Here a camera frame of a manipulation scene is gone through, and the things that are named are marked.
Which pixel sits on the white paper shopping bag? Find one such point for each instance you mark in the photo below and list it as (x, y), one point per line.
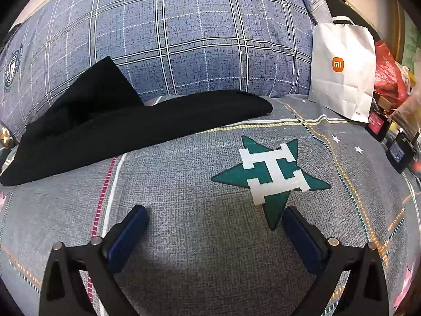
(343, 68)

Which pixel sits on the red plastic bag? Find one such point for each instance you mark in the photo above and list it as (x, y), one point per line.
(391, 81)

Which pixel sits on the blue plaid quilt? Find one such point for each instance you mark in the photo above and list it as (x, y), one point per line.
(163, 47)

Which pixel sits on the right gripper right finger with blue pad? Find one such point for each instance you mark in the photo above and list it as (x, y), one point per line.
(365, 291)

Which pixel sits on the black device with blue screen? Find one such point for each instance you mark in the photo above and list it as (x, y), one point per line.
(402, 151)

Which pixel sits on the grey star-pattern bed sheet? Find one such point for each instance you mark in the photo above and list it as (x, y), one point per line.
(209, 249)

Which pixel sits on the black bag by wall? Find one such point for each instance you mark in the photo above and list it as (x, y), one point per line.
(340, 8)

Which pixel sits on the black device with pink screen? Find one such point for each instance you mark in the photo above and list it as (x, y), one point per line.
(378, 125)

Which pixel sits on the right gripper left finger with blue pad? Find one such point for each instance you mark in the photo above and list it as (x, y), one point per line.
(63, 291)

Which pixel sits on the black pants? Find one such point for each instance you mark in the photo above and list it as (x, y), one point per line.
(101, 116)

